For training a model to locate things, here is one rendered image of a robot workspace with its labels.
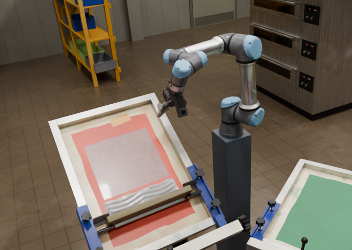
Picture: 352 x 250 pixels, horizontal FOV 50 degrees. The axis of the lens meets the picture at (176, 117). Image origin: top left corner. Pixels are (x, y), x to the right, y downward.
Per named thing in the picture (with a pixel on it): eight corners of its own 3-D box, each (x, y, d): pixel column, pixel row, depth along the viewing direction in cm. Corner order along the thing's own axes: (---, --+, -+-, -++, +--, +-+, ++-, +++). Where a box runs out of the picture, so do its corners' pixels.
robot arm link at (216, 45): (224, 29, 211) (161, 46, 180) (240, 31, 204) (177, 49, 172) (224, 49, 216) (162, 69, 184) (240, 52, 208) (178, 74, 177)
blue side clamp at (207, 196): (184, 172, 192) (187, 166, 186) (193, 169, 194) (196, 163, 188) (212, 226, 178) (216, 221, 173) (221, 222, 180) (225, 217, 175)
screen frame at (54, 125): (48, 125, 192) (47, 121, 189) (153, 96, 213) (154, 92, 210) (101, 276, 157) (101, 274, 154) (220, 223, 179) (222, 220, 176)
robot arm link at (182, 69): (196, 65, 164) (183, 74, 160) (191, 81, 173) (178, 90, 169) (183, 54, 166) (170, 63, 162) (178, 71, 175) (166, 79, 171)
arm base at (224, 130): (234, 124, 244) (234, 110, 240) (248, 134, 232) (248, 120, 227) (214, 130, 239) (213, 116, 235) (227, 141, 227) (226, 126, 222)
